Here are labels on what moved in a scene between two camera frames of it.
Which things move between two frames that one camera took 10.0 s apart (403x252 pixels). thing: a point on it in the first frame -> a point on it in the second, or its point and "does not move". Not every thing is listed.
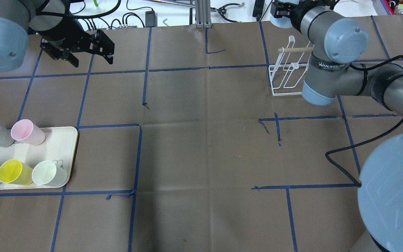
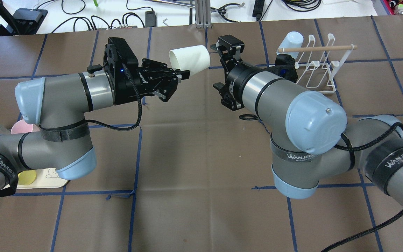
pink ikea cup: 24,130 does not move
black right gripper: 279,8 -> 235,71
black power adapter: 151,18 does not move
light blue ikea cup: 284,22 -> 293,39
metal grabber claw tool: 222,11 does not move
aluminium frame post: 203,14 does not move
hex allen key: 165,19 does not move
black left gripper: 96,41 -> 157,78
